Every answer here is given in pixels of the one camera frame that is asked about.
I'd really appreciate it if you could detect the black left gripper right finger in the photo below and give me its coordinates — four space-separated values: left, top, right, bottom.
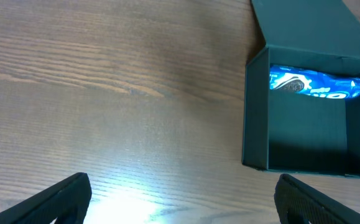
274 174 360 224

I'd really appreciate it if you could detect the dark green open box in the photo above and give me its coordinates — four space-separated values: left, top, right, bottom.
242 0 360 177

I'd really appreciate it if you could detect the blue Oreo cookie pack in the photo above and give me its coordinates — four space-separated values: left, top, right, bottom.
269 65 360 100

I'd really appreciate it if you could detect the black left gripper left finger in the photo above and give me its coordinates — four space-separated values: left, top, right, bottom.
0 172 92 224

